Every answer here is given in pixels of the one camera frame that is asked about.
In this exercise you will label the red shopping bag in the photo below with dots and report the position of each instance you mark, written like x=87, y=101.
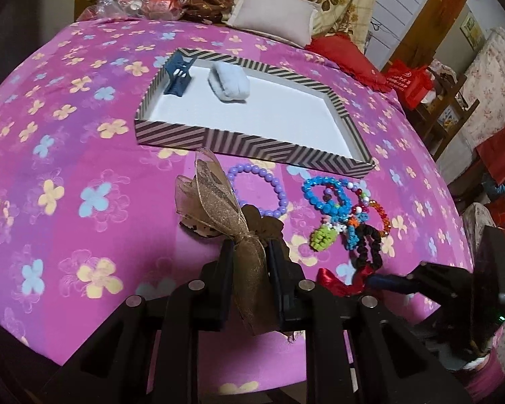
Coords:
x=408, y=82

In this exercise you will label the red paper bag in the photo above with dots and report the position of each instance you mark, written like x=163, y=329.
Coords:
x=503, y=151

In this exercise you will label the black scrunchie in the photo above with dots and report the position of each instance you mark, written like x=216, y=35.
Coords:
x=374, y=246

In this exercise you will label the white fluffy scrunchie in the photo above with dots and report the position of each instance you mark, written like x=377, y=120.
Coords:
x=229, y=83

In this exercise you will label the brown ribbon hair bow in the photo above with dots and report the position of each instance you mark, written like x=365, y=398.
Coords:
x=219, y=202

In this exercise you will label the blue hair claw clip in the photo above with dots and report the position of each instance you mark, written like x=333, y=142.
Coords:
x=177, y=76

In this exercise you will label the floral mattress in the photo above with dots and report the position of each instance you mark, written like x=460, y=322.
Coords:
x=494, y=92

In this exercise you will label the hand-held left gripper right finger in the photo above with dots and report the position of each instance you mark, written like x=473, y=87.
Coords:
x=277, y=271

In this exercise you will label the wooden chair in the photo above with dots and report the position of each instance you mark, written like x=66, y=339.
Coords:
x=446, y=109

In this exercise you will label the red ruffled cushion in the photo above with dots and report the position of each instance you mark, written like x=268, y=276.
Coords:
x=349, y=57

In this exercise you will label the striped jewelry box tray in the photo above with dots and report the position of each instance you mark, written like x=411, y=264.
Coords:
x=256, y=105

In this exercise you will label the framed wall picture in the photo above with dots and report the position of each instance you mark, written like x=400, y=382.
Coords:
x=473, y=29

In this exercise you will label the small beige pillow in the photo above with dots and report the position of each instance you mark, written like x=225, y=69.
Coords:
x=273, y=10

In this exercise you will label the red satin hair bow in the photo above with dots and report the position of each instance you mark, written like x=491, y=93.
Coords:
x=334, y=282

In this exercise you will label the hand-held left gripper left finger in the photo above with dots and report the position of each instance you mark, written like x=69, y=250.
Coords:
x=225, y=273

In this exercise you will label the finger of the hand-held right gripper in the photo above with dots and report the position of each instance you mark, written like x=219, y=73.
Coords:
x=389, y=283
x=425, y=275

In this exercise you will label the pink floral bed sheet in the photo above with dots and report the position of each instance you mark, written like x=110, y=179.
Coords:
x=67, y=134

